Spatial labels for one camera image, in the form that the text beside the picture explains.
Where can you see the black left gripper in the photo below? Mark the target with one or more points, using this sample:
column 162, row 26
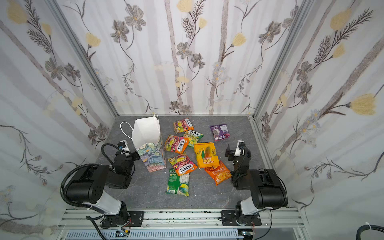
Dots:
column 129, row 154

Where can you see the orange corn chips bag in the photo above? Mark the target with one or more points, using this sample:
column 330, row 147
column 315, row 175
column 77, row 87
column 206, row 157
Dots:
column 219, row 173

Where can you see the yellow mango snack bag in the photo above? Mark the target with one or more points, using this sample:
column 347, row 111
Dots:
column 206, row 155

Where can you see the white floral paper bag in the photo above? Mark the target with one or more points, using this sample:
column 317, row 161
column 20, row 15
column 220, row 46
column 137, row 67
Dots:
column 147, row 139

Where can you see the fox's candy bag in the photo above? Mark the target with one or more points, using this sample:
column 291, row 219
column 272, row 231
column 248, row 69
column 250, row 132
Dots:
column 176, row 144
column 182, row 126
column 182, row 164

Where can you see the green snack bag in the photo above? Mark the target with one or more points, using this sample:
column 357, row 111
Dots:
column 178, row 185

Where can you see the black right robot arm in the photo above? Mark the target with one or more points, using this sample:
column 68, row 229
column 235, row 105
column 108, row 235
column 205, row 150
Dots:
column 268, row 191

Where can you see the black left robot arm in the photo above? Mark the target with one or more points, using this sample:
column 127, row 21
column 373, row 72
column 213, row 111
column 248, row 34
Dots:
column 84, row 187

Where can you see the green Fox's spring tea bag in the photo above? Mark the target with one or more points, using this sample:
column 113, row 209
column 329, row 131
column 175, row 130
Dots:
column 193, row 137

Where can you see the Fox's candy bag top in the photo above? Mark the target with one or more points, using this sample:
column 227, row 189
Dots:
column 182, row 126

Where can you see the purple snack packet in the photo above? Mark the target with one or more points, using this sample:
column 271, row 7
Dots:
column 220, row 132

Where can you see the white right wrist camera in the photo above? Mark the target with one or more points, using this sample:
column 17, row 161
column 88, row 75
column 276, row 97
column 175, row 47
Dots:
column 240, row 148

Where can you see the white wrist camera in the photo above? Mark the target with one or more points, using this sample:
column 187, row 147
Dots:
column 240, row 148
column 123, row 146

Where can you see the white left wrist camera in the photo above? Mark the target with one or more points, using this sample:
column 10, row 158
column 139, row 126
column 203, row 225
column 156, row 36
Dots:
column 123, row 146

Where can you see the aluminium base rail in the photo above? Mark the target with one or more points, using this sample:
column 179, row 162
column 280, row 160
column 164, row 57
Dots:
column 282, row 224

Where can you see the white perforated cable duct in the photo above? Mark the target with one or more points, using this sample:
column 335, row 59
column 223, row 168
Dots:
column 173, row 234

